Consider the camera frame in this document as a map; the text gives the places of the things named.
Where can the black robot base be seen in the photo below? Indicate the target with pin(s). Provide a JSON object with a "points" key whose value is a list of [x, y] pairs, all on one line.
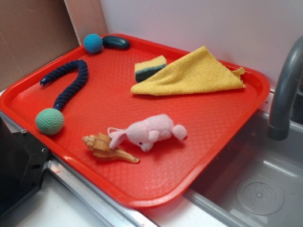
{"points": [[23, 161]]}

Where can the blue knitted ball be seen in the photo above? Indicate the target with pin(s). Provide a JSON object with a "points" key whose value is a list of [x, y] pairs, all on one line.
{"points": [[93, 43]]}

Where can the green knitted ball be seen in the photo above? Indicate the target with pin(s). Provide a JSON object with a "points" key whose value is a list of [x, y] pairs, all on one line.
{"points": [[50, 121]]}

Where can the red plastic tray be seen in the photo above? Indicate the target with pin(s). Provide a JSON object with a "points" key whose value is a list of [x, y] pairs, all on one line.
{"points": [[169, 168]]}

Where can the pink plush bunny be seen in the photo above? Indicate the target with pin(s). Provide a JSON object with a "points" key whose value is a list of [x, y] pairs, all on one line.
{"points": [[147, 132]]}

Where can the yellow green sponge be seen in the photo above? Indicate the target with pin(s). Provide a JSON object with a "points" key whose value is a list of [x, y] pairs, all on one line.
{"points": [[146, 69]]}

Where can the tan conch seashell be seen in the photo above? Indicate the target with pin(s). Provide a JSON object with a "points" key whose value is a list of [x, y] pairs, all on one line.
{"points": [[99, 145]]}

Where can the yellow microfiber cloth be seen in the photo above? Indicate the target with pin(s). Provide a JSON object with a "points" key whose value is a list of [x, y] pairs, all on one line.
{"points": [[196, 72]]}

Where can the dark teal oval soap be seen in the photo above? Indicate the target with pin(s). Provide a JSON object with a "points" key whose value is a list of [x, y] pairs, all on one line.
{"points": [[111, 41]]}

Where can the grey plastic sink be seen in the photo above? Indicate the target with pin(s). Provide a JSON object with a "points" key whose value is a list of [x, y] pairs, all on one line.
{"points": [[254, 181]]}

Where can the grey plastic faucet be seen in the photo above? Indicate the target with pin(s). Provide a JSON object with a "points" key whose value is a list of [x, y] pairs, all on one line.
{"points": [[287, 104]]}

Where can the brown cardboard panel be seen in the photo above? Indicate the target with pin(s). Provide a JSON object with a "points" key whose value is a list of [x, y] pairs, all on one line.
{"points": [[35, 32]]}

